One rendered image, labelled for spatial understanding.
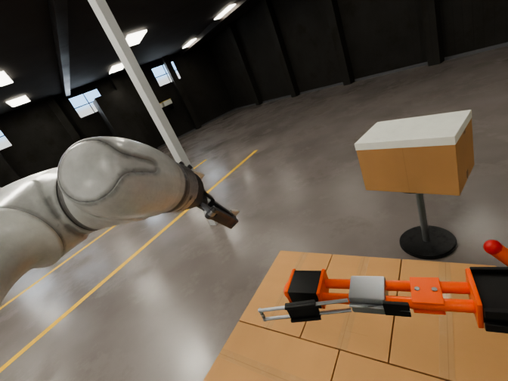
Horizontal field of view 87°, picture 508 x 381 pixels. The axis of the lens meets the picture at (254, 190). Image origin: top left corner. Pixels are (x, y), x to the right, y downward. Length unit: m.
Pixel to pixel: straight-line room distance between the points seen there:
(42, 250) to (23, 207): 0.06
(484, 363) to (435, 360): 0.15
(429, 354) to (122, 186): 1.31
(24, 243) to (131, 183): 0.15
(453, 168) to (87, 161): 1.89
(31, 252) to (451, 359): 1.36
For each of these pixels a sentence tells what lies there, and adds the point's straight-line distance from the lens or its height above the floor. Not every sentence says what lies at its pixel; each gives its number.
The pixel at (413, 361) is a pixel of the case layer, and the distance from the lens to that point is 1.41.
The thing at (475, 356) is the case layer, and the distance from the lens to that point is 1.44.
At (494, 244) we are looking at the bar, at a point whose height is 1.39.
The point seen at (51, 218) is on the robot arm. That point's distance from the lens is 0.43.
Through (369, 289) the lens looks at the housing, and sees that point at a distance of 0.63.
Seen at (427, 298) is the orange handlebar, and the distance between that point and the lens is 0.62.
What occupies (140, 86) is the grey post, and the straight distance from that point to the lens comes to 3.65.
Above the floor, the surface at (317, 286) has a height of 1.29.
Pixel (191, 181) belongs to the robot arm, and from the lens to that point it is 0.46.
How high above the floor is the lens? 1.76
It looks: 23 degrees down
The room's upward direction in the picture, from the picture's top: 24 degrees counter-clockwise
